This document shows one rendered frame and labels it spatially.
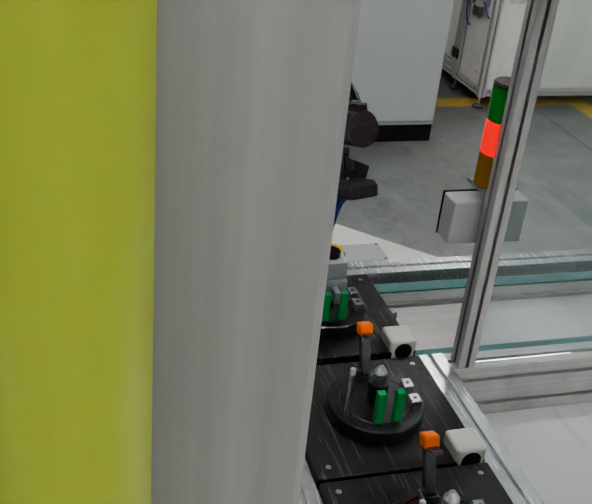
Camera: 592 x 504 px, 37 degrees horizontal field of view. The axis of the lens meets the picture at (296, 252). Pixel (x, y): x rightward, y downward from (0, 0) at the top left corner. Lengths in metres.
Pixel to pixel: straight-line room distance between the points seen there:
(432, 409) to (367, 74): 3.47
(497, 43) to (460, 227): 4.27
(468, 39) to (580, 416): 4.39
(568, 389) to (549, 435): 0.10
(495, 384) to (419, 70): 3.42
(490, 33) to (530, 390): 4.12
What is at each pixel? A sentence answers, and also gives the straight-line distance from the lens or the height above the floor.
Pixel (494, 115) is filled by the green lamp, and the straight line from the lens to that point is 1.28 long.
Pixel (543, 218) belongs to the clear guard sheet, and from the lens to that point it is 1.37.
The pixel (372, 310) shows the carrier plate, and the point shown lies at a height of 0.97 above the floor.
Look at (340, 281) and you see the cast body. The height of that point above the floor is 1.05.
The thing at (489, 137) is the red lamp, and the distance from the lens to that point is 1.29.
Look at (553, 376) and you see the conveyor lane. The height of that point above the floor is 0.93.
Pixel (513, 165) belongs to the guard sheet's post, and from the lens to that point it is 1.29.
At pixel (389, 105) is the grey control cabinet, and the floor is 0.22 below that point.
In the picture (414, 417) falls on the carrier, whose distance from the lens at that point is 1.28.
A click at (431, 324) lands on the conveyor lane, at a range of 1.62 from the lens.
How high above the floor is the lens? 1.78
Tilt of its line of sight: 29 degrees down
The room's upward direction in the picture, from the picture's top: 6 degrees clockwise
